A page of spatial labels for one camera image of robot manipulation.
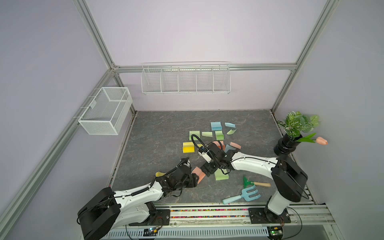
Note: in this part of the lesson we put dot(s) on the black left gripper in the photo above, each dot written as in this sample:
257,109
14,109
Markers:
192,181

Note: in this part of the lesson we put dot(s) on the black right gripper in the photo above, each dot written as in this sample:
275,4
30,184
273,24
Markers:
208,170

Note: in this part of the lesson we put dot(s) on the salmon memo pad front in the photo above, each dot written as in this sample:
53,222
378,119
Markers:
219,144

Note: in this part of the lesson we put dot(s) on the torn salmon page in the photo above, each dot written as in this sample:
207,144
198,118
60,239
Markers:
235,145

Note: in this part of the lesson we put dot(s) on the light green memo pad small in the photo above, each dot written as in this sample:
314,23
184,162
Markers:
219,135

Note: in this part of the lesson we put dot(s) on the red memo pad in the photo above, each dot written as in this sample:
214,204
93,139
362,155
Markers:
199,173

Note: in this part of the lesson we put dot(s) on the torn light green page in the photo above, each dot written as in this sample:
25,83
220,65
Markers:
231,132
207,134

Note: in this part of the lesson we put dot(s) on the light blue memo pad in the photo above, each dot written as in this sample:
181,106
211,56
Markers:
216,126

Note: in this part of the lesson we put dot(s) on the yellow memo pad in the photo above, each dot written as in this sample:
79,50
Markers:
188,147
159,174

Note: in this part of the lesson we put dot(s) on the torn light blue page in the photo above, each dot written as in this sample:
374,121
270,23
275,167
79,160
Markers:
229,148
230,125

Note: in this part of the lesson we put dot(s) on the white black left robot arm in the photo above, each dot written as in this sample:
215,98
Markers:
110,209

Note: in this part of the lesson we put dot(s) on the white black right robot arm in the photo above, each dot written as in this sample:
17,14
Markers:
288,177

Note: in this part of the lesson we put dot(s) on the green toy rake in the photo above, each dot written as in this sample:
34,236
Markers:
247,183

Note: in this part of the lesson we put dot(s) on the light blue toy fork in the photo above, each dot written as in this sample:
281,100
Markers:
248,194

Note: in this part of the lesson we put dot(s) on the black plant pot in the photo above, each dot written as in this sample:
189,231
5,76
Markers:
286,145

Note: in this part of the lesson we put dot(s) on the green artificial plant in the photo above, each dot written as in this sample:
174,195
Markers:
296,123

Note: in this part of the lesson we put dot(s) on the pink artificial tulip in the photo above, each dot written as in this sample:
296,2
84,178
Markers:
311,139

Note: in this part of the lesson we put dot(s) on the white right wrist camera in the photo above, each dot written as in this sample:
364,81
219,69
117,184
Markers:
203,153

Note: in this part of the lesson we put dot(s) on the white wire basket left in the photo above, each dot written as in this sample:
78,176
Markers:
107,111

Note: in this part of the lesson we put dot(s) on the white wire shelf basket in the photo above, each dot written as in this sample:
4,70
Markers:
186,78

